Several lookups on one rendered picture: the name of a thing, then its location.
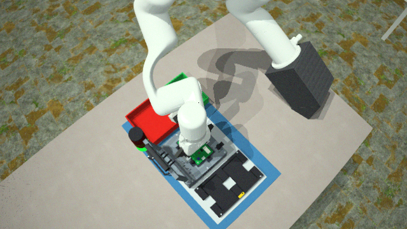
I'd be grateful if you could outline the green circuit board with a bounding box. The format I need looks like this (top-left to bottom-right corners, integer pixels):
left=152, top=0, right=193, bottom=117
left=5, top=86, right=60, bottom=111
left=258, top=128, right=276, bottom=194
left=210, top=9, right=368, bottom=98
left=190, top=144, right=213, bottom=165

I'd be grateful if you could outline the red bin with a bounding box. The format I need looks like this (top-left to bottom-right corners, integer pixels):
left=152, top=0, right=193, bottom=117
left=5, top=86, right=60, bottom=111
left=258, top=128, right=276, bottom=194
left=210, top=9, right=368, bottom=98
left=125, top=98, right=179, bottom=145

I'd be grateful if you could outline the green bin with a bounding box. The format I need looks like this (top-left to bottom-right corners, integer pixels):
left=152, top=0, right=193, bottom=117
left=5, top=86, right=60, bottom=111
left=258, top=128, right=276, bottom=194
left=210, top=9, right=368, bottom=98
left=166, top=73, right=209, bottom=105

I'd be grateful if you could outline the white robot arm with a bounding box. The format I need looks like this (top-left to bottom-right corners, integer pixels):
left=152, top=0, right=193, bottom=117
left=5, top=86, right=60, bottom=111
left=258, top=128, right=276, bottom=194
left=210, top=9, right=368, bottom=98
left=134, top=0, right=302, bottom=143

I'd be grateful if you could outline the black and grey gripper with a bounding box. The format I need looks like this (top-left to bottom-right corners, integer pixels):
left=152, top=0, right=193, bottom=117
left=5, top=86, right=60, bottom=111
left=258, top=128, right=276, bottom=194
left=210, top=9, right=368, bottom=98
left=174, top=124, right=214, bottom=158

